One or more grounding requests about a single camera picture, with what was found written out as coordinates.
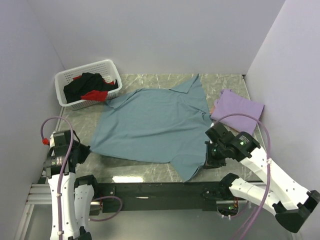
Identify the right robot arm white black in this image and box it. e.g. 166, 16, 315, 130
205, 123, 320, 233

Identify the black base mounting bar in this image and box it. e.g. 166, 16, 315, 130
95, 181, 234, 211

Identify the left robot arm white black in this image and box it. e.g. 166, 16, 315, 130
43, 130, 100, 240

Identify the blue t shirt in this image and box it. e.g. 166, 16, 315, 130
90, 75, 212, 181

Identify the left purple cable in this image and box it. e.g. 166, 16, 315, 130
40, 116, 123, 240

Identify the black t shirt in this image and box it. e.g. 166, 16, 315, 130
63, 72, 121, 104

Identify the folded purple t shirt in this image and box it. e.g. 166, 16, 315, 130
210, 89, 264, 135

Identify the white plastic laundry basket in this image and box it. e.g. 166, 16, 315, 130
54, 59, 123, 110

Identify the red t shirt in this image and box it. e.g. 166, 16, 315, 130
72, 76, 118, 102

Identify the aluminium frame rail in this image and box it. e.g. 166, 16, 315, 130
14, 174, 101, 240

